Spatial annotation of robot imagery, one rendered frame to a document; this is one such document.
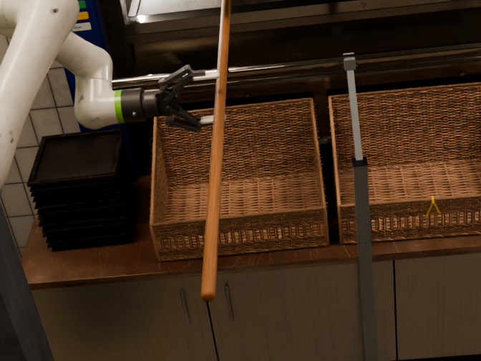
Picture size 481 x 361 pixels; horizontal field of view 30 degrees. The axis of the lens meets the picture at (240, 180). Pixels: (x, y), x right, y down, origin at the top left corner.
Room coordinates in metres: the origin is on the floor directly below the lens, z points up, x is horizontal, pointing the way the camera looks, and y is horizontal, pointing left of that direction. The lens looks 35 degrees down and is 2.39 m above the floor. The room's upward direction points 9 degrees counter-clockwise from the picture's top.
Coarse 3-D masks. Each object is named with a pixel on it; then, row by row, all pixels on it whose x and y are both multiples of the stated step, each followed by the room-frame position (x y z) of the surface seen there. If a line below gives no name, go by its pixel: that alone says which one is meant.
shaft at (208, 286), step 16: (224, 0) 2.74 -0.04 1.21; (224, 16) 2.61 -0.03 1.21; (224, 32) 2.50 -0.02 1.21; (224, 48) 2.40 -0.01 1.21; (224, 64) 2.30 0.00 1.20; (224, 80) 2.21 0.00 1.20; (224, 96) 2.13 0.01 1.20; (224, 112) 2.05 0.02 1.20; (208, 192) 1.70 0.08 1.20; (208, 208) 1.63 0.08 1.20; (208, 224) 1.57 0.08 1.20; (208, 240) 1.51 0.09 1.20; (208, 256) 1.46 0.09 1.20; (208, 272) 1.41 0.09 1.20; (208, 288) 1.36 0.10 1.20
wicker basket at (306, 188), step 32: (160, 128) 2.68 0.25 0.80; (224, 128) 2.65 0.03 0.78; (256, 128) 2.64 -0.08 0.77; (288, 128) 2.62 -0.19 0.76; (160, 160) 2.59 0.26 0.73; (192, 160) 2.63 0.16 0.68; (224, 160) 2.62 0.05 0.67; (288, 160) 2.60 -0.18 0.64; (320, 160) 2.37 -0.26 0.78; (160, 192) 2.48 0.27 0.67; (192, 192) 2.58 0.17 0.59; (224, 192) 2.54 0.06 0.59; (256, 192) 2.52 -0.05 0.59; (288, 192) 2.49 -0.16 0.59; (320, 192) 2.35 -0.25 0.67; (160, 224) 2.23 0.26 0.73; (192, 224) 2.22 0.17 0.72; (224, 224) 2.21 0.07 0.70; (256, 224) 2.21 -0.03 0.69; (288, 224) 2.19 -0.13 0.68; (320, 224) 2.19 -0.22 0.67; (160, 256) 2.23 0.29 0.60; (192, 256) 2.22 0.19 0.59
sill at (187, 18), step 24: (288, 0) 2.73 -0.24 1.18; (312, 0) 2.70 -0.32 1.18; (336, 0) 2.67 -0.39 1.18; (360, 0) 2.65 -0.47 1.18; (384, 0) 2.65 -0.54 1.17; (408, 0) 2.64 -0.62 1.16; (432, 0) 2.63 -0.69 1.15; (456, 0) 2.62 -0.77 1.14; (144, 24) 2.73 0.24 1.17; (168, 24) 2.72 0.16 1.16; (192, 24) 2.71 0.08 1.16; (216, 24) 2.70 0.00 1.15
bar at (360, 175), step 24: (408, 48) 2.29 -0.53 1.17; (432, 48) 2.27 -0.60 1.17; (456, 48) 2.26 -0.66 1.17; (480, 48) 2.25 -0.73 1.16; (240, 72) 2.32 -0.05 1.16; (264, 72) 2.31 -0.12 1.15; (360, 144) 2.12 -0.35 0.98; (360, 168) 2.06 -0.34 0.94; (360, 192) 2.06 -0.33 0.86; (360, 216) 2.06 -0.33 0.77; (360, 240) 2.07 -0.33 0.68; (360, 264) 2.07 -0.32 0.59; (360, 288) 2.09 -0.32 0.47
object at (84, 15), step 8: (80, 0) 2.71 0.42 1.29; (88, 0) 2.71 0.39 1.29; (80, 8) 2.71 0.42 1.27; (88, 8) 2.71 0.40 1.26; (80, 16) 2.71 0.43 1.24; (88, 16) 2.71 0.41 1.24; (80, 24) 2.72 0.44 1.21; (88, 24) 2.71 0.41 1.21; (96, 24) 2.71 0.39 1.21; (80, 32) 2.72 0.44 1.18; (88, 32) 2.71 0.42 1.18; (96, 32) 2.71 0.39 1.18
